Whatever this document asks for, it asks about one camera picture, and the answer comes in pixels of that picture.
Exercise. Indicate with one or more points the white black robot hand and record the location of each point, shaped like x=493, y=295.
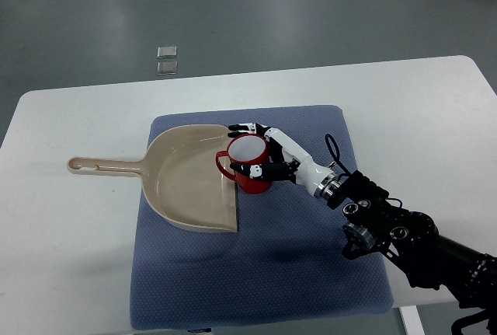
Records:
x=287, y=160

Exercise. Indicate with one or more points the blue textured cushion mat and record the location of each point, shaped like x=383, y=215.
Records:
x=285, y=262

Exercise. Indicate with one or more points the upper metal floor plate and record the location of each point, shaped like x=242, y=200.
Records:
x=169, y=51

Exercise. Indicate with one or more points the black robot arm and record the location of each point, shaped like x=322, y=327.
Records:
x=377, y=223

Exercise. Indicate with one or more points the beige plastic dustpan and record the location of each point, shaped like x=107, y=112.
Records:
x=179, y=177

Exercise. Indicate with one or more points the small label tag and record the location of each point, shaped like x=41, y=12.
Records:
x=201, y=331

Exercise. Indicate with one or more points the white table leg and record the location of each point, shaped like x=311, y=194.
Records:
x=411, y=320

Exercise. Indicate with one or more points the red mug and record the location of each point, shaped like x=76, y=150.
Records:
x=241, y=161

